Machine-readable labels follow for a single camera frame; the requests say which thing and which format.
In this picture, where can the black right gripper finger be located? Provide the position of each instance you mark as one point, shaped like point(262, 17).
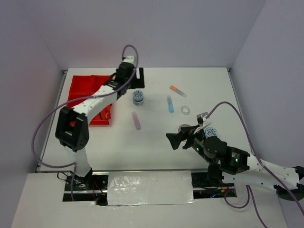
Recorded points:
point(176, 138)
point(188, 130)

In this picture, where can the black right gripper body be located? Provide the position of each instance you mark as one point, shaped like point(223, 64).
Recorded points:
point(195, 141)

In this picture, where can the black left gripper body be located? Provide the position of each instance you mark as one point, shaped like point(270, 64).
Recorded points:
point(131, 82)

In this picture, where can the blue lidded jar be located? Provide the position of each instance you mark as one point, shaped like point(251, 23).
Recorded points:
point(138, 97)
point(210, 132)

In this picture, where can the small clear tape roll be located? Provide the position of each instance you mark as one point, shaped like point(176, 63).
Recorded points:
point(185, 110)

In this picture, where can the blue highlighter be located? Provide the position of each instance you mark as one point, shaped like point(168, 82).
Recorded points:
point(170, 104)

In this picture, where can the orange capped highlighter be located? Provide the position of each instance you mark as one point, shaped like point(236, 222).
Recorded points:
point(173, 88)

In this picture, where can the pink highlighter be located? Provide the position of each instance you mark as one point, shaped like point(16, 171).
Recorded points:
point(136, 121)

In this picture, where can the large clear tape roll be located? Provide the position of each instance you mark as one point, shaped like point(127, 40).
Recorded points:
point(184, 125)

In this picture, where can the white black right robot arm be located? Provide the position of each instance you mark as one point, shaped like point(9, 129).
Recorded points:
point(232, 165)

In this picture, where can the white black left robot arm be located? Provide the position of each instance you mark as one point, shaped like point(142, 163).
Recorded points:
point(72, 126)

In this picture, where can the silver taped panel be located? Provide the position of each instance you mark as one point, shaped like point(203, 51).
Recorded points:
point(149, 188)

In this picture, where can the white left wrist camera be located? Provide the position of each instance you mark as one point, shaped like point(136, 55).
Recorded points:
point(129, 59)

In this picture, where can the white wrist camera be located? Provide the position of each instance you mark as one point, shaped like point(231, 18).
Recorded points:
point(129, 59)
point(203, 122)

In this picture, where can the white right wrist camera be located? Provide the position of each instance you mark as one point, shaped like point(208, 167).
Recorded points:
point(203, 122)

